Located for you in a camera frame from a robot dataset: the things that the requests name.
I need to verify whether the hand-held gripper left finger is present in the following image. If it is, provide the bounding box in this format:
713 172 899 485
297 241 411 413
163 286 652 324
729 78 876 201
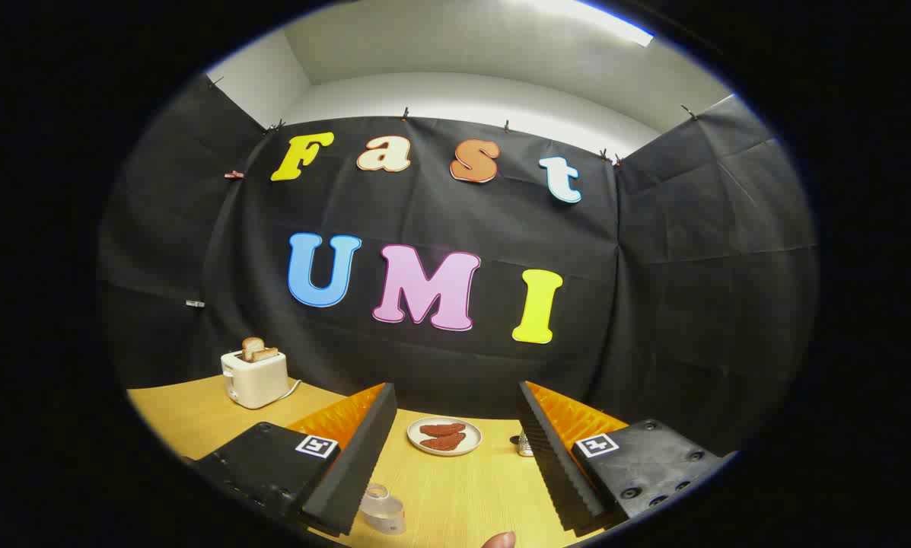
185 383 398 537

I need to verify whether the wooden table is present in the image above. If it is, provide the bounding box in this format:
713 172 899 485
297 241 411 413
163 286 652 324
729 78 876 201
126 375 631 548

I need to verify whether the black backdrop cloth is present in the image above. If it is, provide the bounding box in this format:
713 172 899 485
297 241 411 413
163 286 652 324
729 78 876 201
97 74 819 457

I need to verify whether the clear juice bottle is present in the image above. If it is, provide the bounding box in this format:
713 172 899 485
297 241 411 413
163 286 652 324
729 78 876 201
359 483 407 535

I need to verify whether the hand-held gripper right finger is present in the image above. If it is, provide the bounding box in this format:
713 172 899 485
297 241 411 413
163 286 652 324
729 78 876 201
518 381 737 534

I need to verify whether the white round plate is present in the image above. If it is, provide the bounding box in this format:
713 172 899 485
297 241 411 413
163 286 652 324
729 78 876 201
407 416 483 457

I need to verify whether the cream toaster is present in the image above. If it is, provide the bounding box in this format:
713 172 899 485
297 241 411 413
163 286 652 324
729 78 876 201
221 349 290 410

